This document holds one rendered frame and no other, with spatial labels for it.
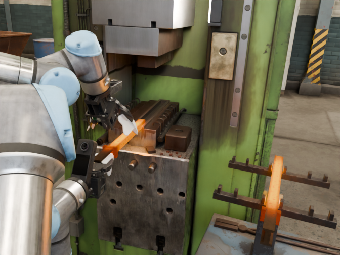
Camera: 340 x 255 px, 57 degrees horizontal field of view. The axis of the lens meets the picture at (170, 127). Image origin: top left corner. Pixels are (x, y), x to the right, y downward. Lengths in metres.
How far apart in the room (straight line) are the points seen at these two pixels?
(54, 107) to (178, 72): 1.21
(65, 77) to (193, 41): 1.05
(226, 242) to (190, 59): 0.89
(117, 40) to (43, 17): 8.06
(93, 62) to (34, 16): 8.64
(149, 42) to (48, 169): 0.77
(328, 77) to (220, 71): 5.99
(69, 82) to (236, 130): 0.82
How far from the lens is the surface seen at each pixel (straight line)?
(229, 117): 1.27
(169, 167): 1.17
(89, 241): 1.82
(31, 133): 0.44
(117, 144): 1.01
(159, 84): 1.65
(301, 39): 7.00
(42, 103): 0.45
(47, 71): 0.63
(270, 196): 0.89
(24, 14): 9.61
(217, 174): 1.38
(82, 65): 0.77
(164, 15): 1.11
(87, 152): 0.83
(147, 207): 1.29
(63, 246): 0.77
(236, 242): 1.14
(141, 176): 1.23
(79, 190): 0.79
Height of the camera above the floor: 1.42
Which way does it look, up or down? 20 degrees down
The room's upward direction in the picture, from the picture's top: 3 degrees clockwise
